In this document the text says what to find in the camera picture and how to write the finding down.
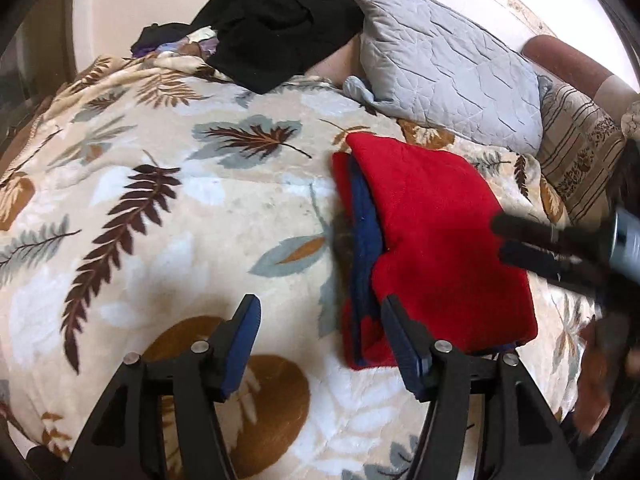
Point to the striped brown cushion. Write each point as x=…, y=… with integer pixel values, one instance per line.
x=580, y=150

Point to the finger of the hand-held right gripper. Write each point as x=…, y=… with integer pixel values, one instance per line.
x=540, y=232
x=535, y=260

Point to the person's right hand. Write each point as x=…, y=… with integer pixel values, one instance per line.
x=597, y=375

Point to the cream leaf print blanket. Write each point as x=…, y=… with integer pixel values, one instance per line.
x=150, y=220

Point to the black cloth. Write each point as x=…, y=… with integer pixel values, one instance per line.
x=275, y=20

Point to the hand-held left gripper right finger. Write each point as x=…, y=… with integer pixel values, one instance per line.
x=405, y=350

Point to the brown bolster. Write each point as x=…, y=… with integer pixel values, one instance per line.
x=570, y=62

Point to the grey quilted pillow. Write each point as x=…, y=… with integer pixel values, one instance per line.
x=450, y=65

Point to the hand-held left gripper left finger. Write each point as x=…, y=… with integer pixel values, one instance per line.
x=240, y=347

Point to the red and blue sweater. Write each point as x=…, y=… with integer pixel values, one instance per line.
x=435, y=240

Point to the purple cloth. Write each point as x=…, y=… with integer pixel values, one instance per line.
x=155, y=40

